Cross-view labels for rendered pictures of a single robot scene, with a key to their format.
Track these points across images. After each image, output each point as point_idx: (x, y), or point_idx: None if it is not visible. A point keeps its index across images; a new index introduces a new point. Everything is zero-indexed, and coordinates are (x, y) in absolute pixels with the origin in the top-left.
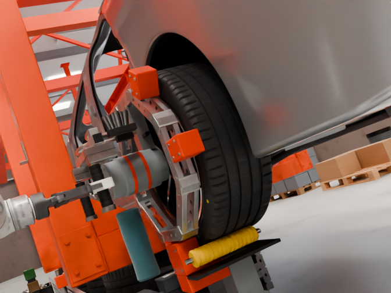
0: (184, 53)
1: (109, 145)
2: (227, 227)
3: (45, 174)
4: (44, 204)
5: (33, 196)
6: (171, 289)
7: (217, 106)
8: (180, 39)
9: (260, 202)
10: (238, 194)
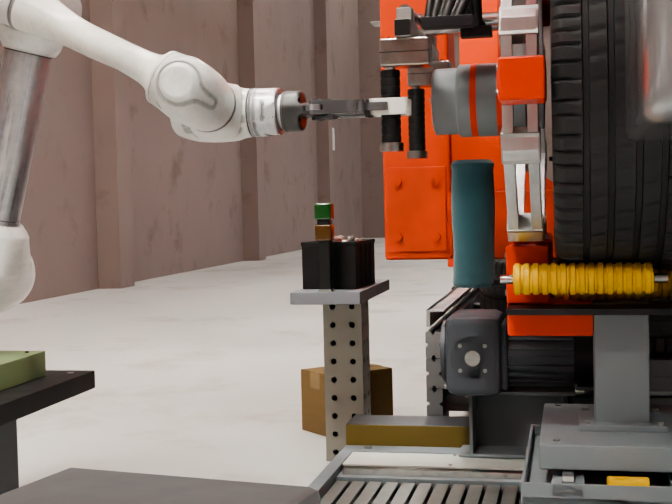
0: None
1: (419, 44)
2: (590, 247)
3: None
4: (294, 111)
5: (284, 95)
6: None
7: (615, 19)
8: None
9: (665, 226)
10: (611, 195)
